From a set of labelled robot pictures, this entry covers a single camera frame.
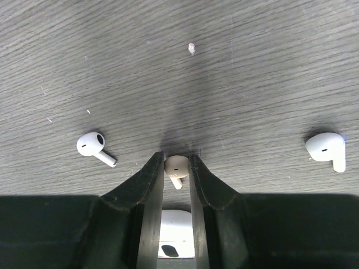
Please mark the white earbud far left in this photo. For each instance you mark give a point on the white earbud far left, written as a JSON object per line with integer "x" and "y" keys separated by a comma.
{"x": 92, "y": 144}

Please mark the pink earbud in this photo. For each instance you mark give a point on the pink earbud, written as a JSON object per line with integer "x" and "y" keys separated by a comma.
{"x": 177, "y": 168}

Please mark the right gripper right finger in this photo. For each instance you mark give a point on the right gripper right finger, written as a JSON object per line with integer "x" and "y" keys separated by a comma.
{"x": 270, "y": 230}

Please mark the white charging case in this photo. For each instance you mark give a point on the white charging case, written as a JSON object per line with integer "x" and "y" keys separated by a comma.
{"x": 176, "y": 235}

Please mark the white earbud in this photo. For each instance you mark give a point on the white earbud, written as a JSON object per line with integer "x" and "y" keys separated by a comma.
{"x": 92, "y": 144}
{"x": 328, "y": 146}

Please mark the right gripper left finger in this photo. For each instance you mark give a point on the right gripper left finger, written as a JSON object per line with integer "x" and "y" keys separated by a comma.
{"x": 119, "y": 229}

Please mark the white earbud right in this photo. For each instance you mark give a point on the white earbud right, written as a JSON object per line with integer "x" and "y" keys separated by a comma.
{"x": 328, "y": 146}

